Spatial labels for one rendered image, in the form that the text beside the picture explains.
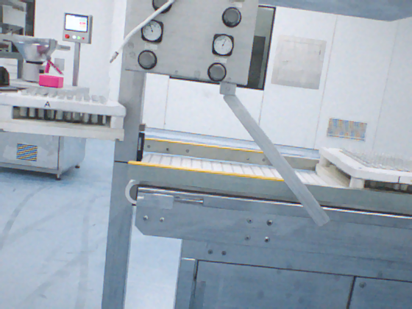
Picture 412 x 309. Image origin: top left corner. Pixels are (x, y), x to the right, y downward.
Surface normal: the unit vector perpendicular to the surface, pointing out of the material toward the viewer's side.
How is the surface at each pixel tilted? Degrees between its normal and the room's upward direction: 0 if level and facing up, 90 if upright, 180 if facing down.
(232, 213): 90
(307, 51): 90
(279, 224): 90
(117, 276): 90
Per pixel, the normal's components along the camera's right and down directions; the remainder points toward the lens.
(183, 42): 0.03, 0.20
